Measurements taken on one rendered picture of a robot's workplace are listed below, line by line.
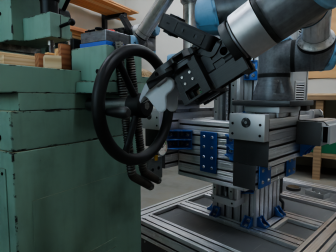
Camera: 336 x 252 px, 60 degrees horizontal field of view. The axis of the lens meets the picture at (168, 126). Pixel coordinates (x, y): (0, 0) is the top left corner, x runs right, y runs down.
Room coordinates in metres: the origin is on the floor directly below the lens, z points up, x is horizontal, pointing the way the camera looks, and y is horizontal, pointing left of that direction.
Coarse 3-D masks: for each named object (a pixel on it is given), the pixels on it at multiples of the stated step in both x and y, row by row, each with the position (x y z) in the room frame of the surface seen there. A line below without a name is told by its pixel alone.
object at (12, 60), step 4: (0, 56) 0.78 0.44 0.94; (4, 56) 0.77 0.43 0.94; (8, 56) 0.78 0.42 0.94; (12, 56) 0.79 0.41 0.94; (16, 56) 0.80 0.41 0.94; (20, 56) 0.81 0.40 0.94; (0, 60) 0.78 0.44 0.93; (4, 60) 0.77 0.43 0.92; (8, 60) 0.78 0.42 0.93; (12, 60) 0.79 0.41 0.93; (16, 60) 0.80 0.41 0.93; (20, 60) 0.81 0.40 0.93; (24, 60) 0.82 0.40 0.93; (28, 60) 0.83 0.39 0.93; (32, 60) 0.84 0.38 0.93; (16, 64) 0.80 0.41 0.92; (20, 64) 0.81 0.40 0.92; (24, 64) 0.82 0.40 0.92; (28, 64) 0.83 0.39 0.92; (32, 64) 0.84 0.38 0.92
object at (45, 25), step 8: (32, 16) 0.89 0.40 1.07; (40, 16) 0.86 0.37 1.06; (48, 16) 0.84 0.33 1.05; (56, 16) 0.86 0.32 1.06; (64, 16) 0.88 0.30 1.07; (24, 24) 0.91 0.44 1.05; (32, 24) 0.89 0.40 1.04; (40, 24) 0.87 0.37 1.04; (48, 24) 0.84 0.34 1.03; (56, 24) 0.86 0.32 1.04; (24, 32) 0.91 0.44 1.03; (32, 32) 0.89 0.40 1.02; (40, 32) 0.87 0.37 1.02; (48, 32) 0.84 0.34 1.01; (56, 32) 0.86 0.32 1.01; (64, 32) 0.88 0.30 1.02; (24, 40) 0.91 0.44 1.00; (32, 40) 0.90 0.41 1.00; (40, 40) 0.90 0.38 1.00; (48, 40) 0.89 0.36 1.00; (56, 40) 0.90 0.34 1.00; (64, 40) 0.90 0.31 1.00
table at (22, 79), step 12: (0, 72) 0.61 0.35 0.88; (12, 72) 0.63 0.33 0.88; (24, 72) 0.65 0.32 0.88; (36, 72) 0.68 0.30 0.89; (48, 72) 0.70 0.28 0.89; (60, 72) 0.73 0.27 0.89; (72, 72) 0.76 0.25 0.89; (0, 84) 0.61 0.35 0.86; (12, 84) 0.63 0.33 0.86; (24, 84) 0.65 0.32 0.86; (36, 84) 0.68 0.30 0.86; (48, 84) 0.70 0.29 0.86; (60, 84) 0.73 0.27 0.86; (72, 84) 0.76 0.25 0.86; (84, 84) 0.75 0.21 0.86; (108, 84) 0.74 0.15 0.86; (144, 84) 0.86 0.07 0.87
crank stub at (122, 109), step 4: (108, 108) 0.60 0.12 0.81; (112, 108) 0.59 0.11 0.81; (116, 108) 0.58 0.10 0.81; (120, 108) 0.57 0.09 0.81; (124, 108) 0.57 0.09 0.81; (128, 108) 0.58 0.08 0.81; (108, 112) 0.59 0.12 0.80; (112, 112) 0.58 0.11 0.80; (116, 112) 0.58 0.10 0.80; (120, 112) 0.57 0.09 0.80; (124, 112) 0.57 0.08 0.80; (128, 112) 0.57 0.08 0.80; (112, 116) 0.59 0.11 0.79; (116, 116) 0.58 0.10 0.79; (120, 116) 0.57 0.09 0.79; (124, 116) 0.57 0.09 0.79; (128, 116) 0.58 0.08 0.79
